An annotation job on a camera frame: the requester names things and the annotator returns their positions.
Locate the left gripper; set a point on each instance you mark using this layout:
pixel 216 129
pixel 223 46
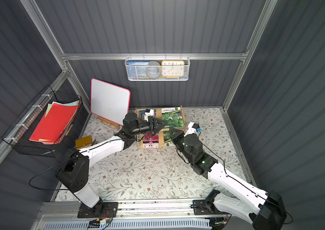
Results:
pixel 152 126

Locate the yellow square clock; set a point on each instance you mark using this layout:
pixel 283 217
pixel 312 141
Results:
pixel 172 68

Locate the white vented cable duct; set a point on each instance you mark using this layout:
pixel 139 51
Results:
pixel 130 224

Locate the blue box in basket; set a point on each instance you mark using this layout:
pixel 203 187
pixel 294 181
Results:
pixel 136 70

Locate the white wire wall basket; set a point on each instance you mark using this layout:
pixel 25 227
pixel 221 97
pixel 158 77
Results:
pixel 161 78

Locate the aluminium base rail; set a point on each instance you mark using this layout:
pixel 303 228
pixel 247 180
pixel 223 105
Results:
pixel 158 208

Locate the grey tape roll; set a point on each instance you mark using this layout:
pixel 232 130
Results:
pixel 153 70

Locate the purple flower seed bag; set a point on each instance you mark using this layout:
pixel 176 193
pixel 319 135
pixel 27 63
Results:
pixel 140 114

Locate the green gourd seed bag bottom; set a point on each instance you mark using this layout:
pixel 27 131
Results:
pixel 167 141

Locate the red paper folder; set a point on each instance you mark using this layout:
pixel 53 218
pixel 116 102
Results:
pixel 54 122

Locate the yellow sponge block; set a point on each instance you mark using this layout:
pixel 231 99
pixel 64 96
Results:
pixel 83 142

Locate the green gourd seed bag top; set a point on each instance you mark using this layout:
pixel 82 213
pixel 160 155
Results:
pixel 173 116

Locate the green gourd seed bag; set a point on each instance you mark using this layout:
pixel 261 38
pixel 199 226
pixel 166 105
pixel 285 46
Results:
pixel 173 116
pixel 167 141

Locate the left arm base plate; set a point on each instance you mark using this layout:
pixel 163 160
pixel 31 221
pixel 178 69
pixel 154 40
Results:
pixel 100 210

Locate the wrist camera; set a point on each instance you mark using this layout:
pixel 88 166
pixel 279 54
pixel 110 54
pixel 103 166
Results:
pixel 193 127
pixel 149 112

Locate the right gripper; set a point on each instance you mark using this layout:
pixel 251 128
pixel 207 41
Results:
pixel 179 136

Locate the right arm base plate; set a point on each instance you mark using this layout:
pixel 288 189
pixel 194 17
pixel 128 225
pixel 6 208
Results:
pixel 201 207

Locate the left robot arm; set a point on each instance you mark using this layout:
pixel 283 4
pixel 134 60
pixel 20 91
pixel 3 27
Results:
pixel 74 174

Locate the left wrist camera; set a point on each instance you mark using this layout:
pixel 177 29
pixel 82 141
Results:
pixel 149 112

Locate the wooden whiteboard easel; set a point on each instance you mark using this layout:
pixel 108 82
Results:
pixel 117 126

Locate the pink framed whiteboard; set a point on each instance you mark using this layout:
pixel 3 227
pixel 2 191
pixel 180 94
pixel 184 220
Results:
pixel 109 101

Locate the pink flower seed bag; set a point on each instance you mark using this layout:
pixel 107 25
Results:
pixel 150 141

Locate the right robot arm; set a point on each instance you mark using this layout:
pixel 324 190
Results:
pixel 263 210

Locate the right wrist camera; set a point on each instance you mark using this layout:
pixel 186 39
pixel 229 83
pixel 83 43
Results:
pixel 193 127

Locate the wooden two-tier shelf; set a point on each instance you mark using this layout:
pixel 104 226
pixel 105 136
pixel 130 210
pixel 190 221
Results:
pixel 158 115

